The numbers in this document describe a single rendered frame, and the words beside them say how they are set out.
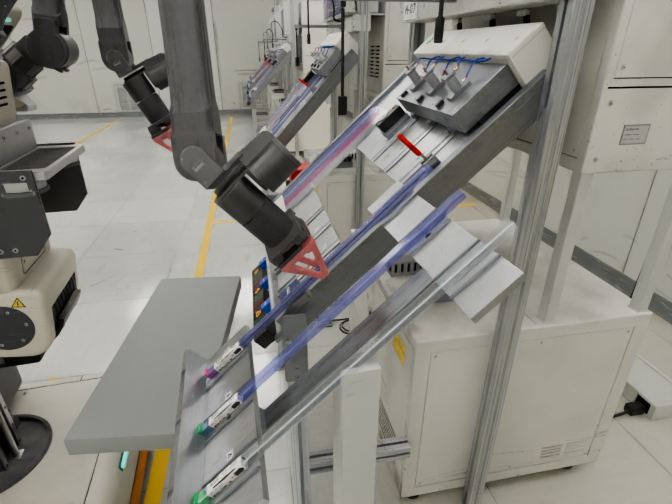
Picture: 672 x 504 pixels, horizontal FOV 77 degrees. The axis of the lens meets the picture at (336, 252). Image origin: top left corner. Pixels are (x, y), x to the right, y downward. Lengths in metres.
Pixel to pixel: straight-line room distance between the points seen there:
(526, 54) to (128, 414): 1.01
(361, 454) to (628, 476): 1.18
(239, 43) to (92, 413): 8.91
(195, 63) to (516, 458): 1.32
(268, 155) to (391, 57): 1.76
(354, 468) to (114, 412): 0.48
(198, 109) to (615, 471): 1.63
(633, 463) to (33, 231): 1.81
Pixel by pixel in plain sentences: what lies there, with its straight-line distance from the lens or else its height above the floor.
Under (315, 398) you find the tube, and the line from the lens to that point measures 0.53.
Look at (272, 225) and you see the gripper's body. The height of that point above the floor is 1.01.
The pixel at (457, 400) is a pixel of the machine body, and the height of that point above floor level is 0.41.
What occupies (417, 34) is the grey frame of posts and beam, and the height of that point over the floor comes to 1.28.
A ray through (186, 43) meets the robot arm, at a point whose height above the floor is 1.24.
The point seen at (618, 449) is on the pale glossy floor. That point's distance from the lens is 1.87.
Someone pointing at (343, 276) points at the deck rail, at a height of 0.81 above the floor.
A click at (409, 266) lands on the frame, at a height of 0.65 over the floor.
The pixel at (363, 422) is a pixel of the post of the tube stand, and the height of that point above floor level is 0.71.
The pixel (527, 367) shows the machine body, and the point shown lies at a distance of 1.24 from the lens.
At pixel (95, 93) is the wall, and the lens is 10.04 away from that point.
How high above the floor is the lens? 1.23
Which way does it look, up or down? 26 degrees down
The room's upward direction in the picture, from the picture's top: straight up
